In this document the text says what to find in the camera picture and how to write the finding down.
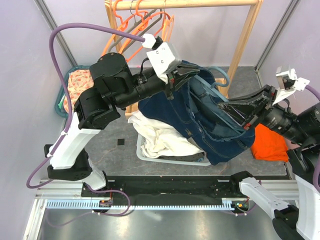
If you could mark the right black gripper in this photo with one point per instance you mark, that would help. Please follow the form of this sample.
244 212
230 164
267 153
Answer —
248 110

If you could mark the white garment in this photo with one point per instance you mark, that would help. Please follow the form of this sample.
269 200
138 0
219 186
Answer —
161 139

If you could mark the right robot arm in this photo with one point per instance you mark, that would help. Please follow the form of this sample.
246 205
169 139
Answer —
289 222

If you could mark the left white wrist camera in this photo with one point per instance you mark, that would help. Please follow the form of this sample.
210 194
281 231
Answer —
163 56

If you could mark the pink floral cloth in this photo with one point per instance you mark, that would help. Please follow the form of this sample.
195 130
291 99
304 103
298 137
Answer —
78 81

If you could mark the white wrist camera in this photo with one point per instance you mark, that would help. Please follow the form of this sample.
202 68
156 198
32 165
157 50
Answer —
163 56
288 82

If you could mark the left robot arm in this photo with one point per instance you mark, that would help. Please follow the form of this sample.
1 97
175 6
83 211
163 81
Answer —
114 87

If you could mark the white slotted cable duct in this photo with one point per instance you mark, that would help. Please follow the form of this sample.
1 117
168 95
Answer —
88 204

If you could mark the small black square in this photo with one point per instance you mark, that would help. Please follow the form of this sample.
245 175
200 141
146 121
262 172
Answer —
120 141

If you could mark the orange hanger of grey garment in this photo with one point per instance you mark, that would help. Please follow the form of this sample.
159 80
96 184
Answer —
150 32

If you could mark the blue-grey hanger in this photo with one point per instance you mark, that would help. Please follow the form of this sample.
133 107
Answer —
213 97

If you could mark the white plastic basket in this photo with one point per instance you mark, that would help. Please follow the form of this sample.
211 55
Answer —
139 153

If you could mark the orange folded cloth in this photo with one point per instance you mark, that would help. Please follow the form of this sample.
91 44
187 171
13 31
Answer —
269 145

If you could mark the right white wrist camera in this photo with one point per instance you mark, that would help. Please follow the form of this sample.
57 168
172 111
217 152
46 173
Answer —
288 82

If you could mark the teal plastic bin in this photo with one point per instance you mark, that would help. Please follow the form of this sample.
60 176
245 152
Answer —
61 103

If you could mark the blue denim jeans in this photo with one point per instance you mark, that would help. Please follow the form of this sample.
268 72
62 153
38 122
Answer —
190 117

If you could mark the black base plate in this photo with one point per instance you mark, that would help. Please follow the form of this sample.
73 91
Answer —
174 190

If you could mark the wooden clothes rack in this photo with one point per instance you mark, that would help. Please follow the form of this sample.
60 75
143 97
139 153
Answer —
255 6

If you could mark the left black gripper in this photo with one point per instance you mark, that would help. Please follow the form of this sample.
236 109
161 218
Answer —
178 79

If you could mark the dark grey dotted garment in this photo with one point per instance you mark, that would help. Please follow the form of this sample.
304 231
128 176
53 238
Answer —
198 157

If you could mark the orange hanger of white garment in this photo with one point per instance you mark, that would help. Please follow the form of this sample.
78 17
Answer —
167 23

